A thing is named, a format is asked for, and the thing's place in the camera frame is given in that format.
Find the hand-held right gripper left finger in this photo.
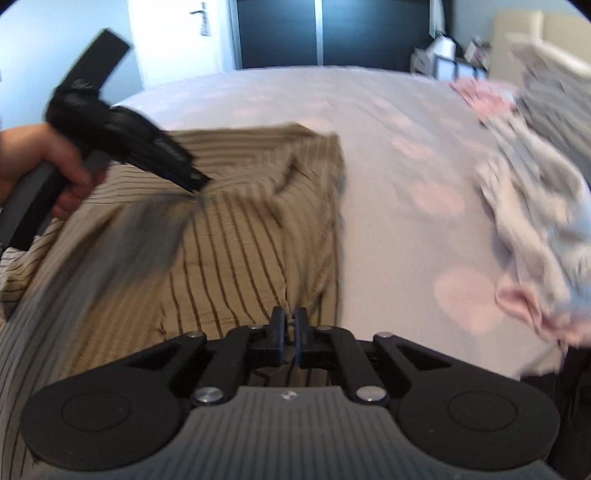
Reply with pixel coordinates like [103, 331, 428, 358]
[127, 307, 288, 407]

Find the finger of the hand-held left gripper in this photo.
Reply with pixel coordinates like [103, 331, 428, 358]
[127, 137, 207, 195]
[137, 117, 214, 186]

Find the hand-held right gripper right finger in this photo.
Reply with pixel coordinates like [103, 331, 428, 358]
[294, 307, 455, 407]

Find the tan striped shirt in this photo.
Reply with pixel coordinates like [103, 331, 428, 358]
[0, 121, 348, 480]

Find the pile of light clothes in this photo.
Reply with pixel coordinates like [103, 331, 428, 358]
[475, 115, 591, 344]

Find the person's left hand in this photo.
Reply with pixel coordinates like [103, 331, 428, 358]
[0, 124, 93, 220]

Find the white door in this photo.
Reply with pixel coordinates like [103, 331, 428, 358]
[127, 0, 238, 90]

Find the dark wardrobe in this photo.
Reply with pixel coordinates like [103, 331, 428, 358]
[229, 0, 451, 71]

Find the pink garment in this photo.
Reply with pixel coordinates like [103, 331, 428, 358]
[450, 76, 520, 123]
[494, 272, 571, 344]

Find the cream upholstered headboard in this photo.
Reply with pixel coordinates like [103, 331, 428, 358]
[488, 8, 591, 93]

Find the door handle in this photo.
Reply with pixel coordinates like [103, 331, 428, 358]
[189, 8, 209, 37]

